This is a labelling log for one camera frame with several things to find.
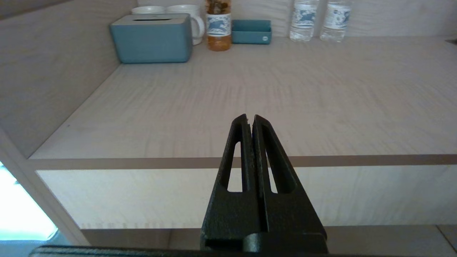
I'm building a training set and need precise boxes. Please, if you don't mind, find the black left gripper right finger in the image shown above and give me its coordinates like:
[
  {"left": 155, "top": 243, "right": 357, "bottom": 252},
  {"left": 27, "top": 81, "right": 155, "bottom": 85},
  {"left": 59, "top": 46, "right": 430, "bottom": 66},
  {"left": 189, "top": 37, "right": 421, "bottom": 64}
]
[{"left": 252, "top": 114, "right": 327, "bottom": 250}]

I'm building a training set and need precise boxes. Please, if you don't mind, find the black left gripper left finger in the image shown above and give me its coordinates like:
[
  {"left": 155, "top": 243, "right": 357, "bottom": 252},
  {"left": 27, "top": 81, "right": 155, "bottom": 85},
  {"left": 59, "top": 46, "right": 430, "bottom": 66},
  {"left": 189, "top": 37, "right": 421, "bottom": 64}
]
[{"left": 200, "top": 114, "right": 266, "bottom": 250}]

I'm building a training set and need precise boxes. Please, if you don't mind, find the pale wood cabinet front panel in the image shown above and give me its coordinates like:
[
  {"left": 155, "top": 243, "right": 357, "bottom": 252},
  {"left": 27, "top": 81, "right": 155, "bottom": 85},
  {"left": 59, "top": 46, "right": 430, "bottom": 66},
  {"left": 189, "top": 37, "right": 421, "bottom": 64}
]
[{"left": 35, "top": 165, "right": 457, "bottom": 230}]

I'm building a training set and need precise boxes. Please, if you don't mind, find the small teal tray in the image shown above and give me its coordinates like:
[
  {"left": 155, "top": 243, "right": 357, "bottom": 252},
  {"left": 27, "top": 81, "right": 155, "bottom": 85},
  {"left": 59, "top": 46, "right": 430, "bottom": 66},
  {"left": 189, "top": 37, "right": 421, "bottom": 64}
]
[{"left": 231, "top": 19, "right": 272, "bottom": 45}]

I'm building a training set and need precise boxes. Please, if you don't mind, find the half-full tea bottle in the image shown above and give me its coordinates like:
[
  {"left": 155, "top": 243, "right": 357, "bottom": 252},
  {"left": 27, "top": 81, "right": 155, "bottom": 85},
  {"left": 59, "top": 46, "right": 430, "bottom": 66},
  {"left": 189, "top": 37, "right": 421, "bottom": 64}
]
[{"left": 206, "top": 0, "right": 232, "bottom": 51}]

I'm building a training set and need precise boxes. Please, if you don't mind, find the grey-blue tissue box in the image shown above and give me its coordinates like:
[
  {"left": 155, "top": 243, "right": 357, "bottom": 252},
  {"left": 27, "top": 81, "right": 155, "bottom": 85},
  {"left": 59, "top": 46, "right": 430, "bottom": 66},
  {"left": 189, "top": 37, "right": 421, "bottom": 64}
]
[{"left": 110, "top": 14, "right": 193, "bottom": 64}]

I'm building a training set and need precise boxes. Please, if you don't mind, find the clear water bottle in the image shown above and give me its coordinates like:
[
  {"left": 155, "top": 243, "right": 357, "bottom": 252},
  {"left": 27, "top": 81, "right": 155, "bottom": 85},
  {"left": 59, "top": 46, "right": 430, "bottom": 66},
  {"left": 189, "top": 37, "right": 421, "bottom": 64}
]
[
  {"left": 289, "top": 0, "right": 318, "bottom": 42},
  {"left": 320, "top": 0, "right": 352, "bottom": 42}
]

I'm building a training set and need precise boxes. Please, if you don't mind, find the white cup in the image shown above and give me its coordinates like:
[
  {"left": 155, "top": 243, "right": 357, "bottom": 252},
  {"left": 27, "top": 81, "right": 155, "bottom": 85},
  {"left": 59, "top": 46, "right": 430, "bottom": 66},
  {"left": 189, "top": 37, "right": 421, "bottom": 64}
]
[{"left": 131, "top": 5, "right": 166, "bottom": 15}]

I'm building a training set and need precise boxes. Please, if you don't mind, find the white mug with handle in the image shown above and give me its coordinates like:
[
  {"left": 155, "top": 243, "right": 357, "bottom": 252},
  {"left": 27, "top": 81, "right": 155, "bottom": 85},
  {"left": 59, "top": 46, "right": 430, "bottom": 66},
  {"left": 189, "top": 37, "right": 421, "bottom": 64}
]
[{"left": 166, "top": 4, "right": 206, "bottom": 45}]

